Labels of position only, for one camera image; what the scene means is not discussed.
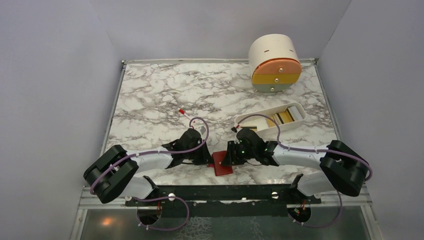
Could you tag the round pastel drawer organizer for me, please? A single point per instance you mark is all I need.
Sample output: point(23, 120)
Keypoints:
point(274, 63)

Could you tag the black mounting rail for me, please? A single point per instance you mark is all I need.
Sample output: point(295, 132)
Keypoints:
point(179, 201)

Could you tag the white plastic tray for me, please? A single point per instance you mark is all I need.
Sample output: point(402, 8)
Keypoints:
point(266, 112)

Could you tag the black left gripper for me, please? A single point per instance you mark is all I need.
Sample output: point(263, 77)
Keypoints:
point(205, 158)

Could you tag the red capped white marker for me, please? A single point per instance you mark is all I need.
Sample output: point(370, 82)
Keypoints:
point(184, 114)

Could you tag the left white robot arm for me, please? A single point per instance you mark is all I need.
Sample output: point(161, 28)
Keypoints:
point(112, 175)

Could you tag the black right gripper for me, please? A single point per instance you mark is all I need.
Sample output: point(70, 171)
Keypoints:
point(231, 158)

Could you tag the red card holder wallet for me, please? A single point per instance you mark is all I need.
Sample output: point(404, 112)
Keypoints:
point(219, 169)

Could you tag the loose gold cards in tray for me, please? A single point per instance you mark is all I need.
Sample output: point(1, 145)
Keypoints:
point(260, 123)

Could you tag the credit cards in tray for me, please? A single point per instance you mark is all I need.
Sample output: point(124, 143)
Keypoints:
point(294, 113)

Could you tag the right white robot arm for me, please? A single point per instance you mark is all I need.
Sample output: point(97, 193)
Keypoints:
point(337, 166)

